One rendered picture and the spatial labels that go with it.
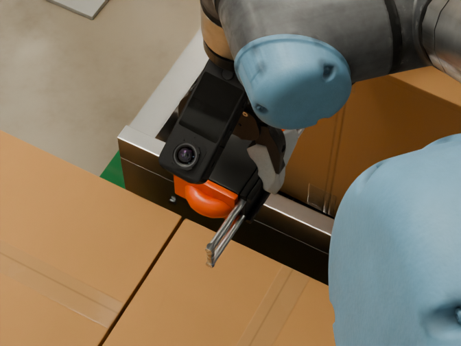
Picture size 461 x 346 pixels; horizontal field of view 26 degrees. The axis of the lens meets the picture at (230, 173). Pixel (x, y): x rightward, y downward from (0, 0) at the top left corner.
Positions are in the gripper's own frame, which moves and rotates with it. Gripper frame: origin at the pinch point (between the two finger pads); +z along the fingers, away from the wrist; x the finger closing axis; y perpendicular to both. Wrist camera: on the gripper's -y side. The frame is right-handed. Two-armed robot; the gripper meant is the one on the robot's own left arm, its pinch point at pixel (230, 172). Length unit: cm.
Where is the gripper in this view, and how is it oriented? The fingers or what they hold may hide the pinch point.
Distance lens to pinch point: 103.4
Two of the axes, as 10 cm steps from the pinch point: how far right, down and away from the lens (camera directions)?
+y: 5.0, -7.3, 4.7
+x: -8.6, -4.3, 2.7
